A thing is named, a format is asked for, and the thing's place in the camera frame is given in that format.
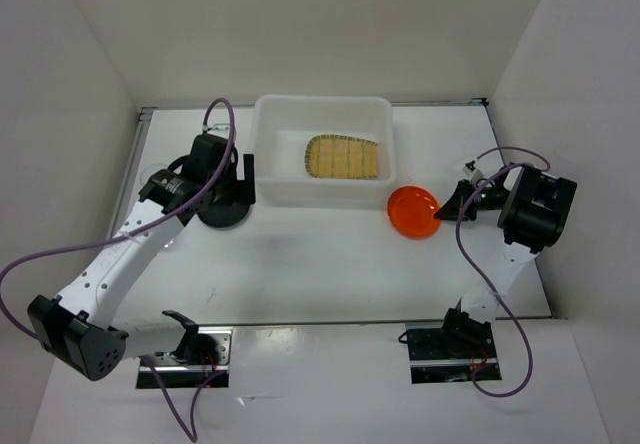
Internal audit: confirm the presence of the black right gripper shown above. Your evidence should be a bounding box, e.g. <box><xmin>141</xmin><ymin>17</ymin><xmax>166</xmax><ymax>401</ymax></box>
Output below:
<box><xmin>434</xmin><ymin>179</ymin><xmax>508</xmax><ymax>222</ymax></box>

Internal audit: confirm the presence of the orange plastic plate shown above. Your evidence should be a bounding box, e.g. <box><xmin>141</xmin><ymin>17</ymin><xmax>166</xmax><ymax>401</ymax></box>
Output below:
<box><xmin>386</xmin><ymin>186</ymin><xmax>440</xmax><ymax>239</ymax></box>

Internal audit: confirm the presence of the black round dish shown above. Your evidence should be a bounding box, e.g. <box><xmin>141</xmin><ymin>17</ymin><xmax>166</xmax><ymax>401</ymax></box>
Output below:
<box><xmin>198</xmin><ymin>203</ymin><xmax>251</xmax><ymax>230</ymax></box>

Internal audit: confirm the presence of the woven bamboo tray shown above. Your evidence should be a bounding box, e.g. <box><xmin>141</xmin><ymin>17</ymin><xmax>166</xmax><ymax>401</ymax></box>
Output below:
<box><xmin>304</xmin><ymin>134</ymin><xmax>378</xmax><ymax>180</ymax></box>

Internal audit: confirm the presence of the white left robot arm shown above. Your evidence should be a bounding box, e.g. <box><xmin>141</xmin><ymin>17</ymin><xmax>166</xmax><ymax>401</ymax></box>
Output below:
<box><xmin>27</xmin><ymin>133</ymin><xmax>256</xmax><ymax>381</ymax></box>

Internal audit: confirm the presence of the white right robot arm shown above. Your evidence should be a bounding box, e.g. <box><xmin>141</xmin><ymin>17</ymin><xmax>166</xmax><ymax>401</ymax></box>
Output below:
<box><xmin>435</xmin><ymin>161</ymin><xmax>577</xmax><ymax>359</ymax></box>

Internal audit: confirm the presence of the clear plastic bin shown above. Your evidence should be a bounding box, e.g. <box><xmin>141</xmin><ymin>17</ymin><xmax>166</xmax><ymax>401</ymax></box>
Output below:
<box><xmin>248</xmin><ymin>95</ymin><xmax>397</xmax><ymax>209</ymax></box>

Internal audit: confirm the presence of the clear plastic cup far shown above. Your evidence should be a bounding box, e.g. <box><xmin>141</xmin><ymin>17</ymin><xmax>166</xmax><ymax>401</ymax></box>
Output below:
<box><xmin>139</xmin><ymin>164</ymin><xmax>165</xmax><ymax>185</ymax></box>

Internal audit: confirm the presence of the clear plastic cup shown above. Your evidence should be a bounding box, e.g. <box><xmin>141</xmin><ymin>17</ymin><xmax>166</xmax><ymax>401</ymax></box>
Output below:
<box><xmin>139</xmin><ymin>164</ymin><xmax>165</xmax><ymax>185</ymax></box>
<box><xmin>160</xmin><ymin>238</ymin><xmax>176</xmax><ymax>253</ymax></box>

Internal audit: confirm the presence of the clear plastic cup near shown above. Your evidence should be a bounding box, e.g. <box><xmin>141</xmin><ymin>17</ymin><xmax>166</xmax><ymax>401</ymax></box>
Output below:
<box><xmin>160</xmin><ymin>238</ymin><xmax>176</xmax><ymax>253</ymax></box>

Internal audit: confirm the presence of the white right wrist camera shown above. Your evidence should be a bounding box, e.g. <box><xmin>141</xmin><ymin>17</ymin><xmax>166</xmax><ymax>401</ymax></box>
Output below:
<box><xmin>463</xmin><ymin>160</ymin><xmax>485</xmax><ymax>186</ymax></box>

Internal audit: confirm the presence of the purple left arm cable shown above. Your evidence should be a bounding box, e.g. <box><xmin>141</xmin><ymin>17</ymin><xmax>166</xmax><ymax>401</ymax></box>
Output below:
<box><xmin>0</xmin><ymin>97</ymin><xmax>239</xmax><ymax>444</ymax></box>

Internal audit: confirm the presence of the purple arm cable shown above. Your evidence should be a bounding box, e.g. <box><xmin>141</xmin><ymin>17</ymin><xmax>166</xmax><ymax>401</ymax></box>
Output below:
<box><xmin>0</xmin><ymin>97</ymin><xmax>239</xmax><ymax>444</ymax></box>
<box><xmin>453</xmin><ymin>145</ymin><xmax>551</xmax><ymax>398</ymax></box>

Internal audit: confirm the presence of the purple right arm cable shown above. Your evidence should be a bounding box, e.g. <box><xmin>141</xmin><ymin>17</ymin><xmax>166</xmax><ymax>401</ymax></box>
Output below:
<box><xmin>453</xmin><ymin>145</ymin><xmax>551</xmax><ymax>398</ymax></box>

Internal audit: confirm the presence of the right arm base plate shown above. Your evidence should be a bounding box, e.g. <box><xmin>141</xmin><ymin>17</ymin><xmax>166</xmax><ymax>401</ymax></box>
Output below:
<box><xmin>398</xmin><ymin>323</ymin><xmax>502</xmax><ymax>384</ymax></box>

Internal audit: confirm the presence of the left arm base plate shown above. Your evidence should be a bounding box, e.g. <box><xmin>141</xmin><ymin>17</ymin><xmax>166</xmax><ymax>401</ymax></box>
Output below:
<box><xmin>146</xmin><ymin>326</ymin><xmax>233</xmax><ymax>389</ymax></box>

